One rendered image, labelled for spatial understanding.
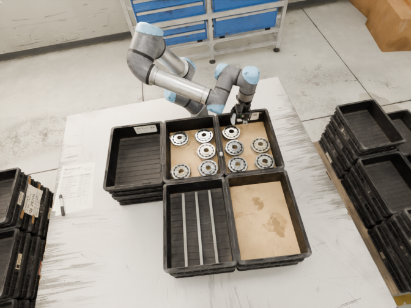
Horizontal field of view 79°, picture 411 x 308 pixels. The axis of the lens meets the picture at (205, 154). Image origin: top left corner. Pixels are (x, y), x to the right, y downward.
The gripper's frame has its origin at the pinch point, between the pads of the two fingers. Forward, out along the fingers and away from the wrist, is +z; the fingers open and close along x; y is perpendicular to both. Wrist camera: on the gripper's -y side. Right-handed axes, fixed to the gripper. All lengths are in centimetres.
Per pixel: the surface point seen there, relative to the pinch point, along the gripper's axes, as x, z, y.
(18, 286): -136, 76, 60
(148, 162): -50, 18, 11
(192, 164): -25.6, 15.0, 16.4
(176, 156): -34.5, 16.1, 10.2
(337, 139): 87, 44, -15
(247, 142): 6.2, 10.9, 6.8
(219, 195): -13.4, 13.6, 36.9
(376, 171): 104, 44, 14
